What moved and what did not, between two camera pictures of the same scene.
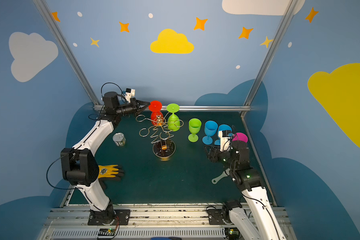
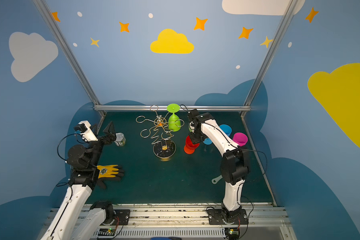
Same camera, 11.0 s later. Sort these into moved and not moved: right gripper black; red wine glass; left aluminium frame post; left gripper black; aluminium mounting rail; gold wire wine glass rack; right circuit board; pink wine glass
Moved: right gripper black; red wine glass; left gripper black
Not moved: gold wire wine glass rack; aluminium mounting rail; left aluminium frame post; right circuit board; pink wine glass
